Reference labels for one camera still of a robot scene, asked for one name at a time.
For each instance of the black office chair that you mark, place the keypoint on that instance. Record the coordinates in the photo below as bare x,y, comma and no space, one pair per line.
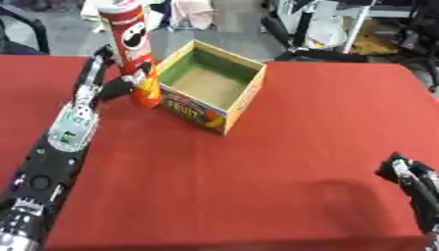
420,36

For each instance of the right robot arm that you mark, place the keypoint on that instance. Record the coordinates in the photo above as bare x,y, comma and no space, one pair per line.
432,242

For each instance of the white plastic bag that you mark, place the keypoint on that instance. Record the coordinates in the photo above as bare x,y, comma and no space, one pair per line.
327,35

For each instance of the white cloth bag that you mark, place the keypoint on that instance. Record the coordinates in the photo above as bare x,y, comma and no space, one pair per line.
191,13

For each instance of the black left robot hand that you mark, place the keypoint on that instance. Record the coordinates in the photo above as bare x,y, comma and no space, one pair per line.
94,75

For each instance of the orange bottle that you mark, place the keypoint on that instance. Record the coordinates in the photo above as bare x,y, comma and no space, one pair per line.
146,92

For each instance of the black tripod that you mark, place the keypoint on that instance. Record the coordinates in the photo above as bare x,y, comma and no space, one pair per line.
297,32

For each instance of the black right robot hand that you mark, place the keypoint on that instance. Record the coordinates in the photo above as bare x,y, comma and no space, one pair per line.
422,189

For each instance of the tan cardboard box green inside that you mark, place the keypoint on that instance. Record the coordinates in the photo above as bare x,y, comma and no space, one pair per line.
212,85

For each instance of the white pole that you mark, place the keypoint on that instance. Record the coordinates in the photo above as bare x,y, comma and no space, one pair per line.
359,27

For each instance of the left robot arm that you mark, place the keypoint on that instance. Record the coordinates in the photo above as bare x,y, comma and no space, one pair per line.
45,170

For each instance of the red cylindrical chips can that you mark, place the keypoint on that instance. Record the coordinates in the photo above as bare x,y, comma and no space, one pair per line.
130,36

